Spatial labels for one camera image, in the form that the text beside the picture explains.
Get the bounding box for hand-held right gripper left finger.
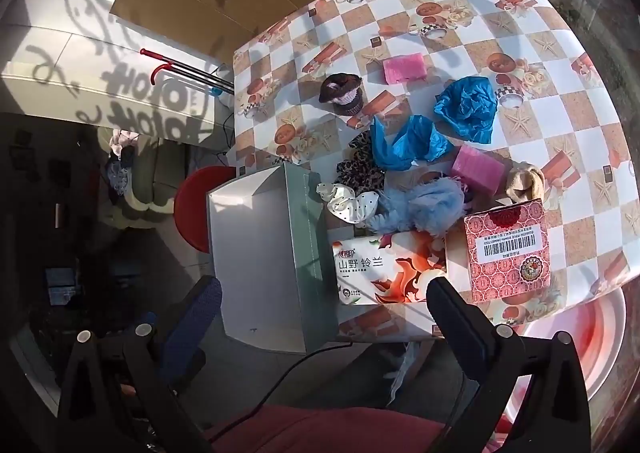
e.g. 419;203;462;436
56;275;223;453

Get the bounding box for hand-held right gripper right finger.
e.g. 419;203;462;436
426;277;593;453

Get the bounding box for white cardboard box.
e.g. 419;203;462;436
206;162;341;354

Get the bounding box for pink foam sponge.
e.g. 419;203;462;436
382;53;428;84
451;145;506;196

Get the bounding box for beige scrunchie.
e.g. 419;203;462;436
505;163;547;206

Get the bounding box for leopard print scrunchie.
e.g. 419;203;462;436
336;133;386;191

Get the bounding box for floral tissue pack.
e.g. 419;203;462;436
331;232;448;308

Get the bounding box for red patterned box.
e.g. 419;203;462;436
445;198;552;305

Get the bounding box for blue fluffy scrunchie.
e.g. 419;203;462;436
372;178;468;236

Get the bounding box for red round stool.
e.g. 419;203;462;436
173;165;241;254

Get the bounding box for white polka dot scrunchie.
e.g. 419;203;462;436
316;181;383;224

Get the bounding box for blue screen device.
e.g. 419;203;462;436
45;267;77;306

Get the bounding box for grey-green sofa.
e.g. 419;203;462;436
97;125;191;229

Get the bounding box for pink plastic basin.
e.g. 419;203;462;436
500;283;628;429

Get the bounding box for blue plastic bag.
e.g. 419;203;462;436
433;76;499;144
370;114;455;171

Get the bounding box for person's maroon pants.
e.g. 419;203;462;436
205;405;451;453

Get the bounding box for clothes on sofa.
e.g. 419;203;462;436
105;129;141;198

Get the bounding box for plastic bottle blue cap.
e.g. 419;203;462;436
209;65;233;98

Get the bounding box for dark brown scrunchie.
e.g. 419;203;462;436
320;74;364;116

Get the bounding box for checkered printed tablecloth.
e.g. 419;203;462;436
227;0;640;341

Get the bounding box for black cable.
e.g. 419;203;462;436
200;343;353;434

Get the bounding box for red-handled metal pole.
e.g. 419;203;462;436
140;49;236;96

